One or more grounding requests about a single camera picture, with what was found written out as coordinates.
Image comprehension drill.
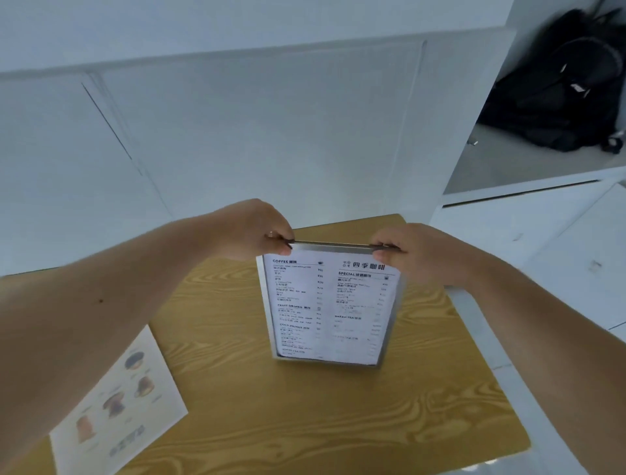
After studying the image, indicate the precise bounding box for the person's left hand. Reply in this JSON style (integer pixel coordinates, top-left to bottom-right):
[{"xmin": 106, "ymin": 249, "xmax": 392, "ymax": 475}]
[{"xmin": 208, "ymin": 199, "xmax": 295, "ymax": 262}]

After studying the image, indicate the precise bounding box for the black backpack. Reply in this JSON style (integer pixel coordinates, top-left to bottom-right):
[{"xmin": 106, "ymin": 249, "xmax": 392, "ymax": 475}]
[{"xmin": 477, "ymin": 0, "xmax": 626, "ymax": 155}]

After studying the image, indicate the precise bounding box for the clear acrylic menu stand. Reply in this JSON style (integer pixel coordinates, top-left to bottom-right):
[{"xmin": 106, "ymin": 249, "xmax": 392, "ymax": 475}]
[{"xmin": 256, "ymin": 239, "xmax": 408, "ymax": 368}]

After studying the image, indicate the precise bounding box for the picture menu card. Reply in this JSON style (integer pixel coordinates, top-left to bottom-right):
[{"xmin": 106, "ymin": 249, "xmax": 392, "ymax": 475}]
[{"xmin": 49, "ymin": 325, "xmax": 189, "ymax": 475}]

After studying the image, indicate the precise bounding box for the white partition panel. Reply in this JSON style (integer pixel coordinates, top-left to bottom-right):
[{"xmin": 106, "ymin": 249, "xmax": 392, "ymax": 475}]
[{"xmin": 0, "ymin": 27, "xmax": 518, "ymax": 277}]

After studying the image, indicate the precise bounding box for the person's right hand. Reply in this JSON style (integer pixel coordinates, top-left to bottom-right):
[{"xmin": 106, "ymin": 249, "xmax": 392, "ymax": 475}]
[{"xmin": 369, "ymin": 223, "xmax": 470, "ymax": 287}]

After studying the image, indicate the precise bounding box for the person's right forearm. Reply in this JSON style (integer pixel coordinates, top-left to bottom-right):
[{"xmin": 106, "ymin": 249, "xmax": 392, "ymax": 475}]
[{"xmin": 452, "ymin": 245, "xmax": 626, "ymax": 475}]

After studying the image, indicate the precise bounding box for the person's left forearm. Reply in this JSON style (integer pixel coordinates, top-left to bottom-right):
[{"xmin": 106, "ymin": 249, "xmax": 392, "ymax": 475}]
[{"xmin": 0, "ymin": 208, "xmax": 231, "ymax": 475}]

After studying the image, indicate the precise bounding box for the white printed menu sheet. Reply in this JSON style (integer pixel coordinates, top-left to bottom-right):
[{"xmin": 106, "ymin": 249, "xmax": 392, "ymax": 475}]
[{"xmin": 263, "ymin": 252, "xmax": 401, "ymax": 365}]

